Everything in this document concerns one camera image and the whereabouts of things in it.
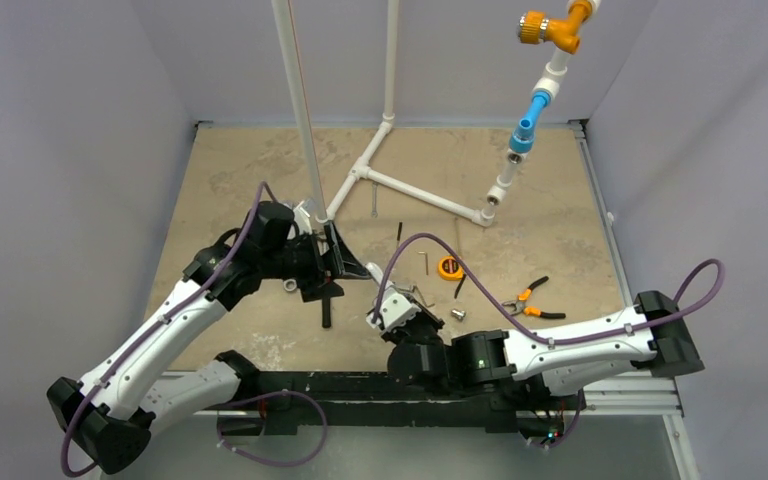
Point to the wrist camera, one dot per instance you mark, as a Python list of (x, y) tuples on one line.
[(303, 216), (395, 311)]

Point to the white remote control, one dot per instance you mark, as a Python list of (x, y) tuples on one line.
[(377, 274)]

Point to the copper hex key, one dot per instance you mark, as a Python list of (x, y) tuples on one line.
[(425, 258)]

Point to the red adjustable wrench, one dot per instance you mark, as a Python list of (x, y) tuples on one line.
[(290, 285)]

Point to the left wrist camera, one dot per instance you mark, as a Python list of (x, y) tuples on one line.
[(303, 216)]

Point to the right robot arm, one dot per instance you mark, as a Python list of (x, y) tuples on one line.
[(555, 362)]

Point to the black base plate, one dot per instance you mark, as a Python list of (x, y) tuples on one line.
[(287, 400)]

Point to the blue pipe fitting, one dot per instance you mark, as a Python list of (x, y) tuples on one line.
[(523, 136)]

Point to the black handled hammer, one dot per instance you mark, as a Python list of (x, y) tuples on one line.
[(326, 313)]

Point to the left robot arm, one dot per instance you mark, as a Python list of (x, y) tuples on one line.
[(110, 414)]

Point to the orange tape measure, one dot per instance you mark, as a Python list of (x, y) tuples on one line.
[(450, 269)]

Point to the orange pipe valve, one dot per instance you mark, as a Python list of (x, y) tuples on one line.
[(537, 27)]

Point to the aluminium rail frame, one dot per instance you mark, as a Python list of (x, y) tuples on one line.
[(548, 226)]

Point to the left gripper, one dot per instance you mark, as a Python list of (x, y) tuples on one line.
[(314, 285)]

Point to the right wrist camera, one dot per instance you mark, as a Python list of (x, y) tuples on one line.
[(395, 311)]

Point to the small black screwdriver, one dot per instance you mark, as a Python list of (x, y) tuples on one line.
[(399, 233)]

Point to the small silver spanner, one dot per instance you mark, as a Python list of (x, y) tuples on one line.
[(374, 202)]

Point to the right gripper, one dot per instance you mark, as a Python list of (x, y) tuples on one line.
[(408, 331)]

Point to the white pvc pipe frame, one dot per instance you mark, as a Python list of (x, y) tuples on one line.
[(550, 81)]

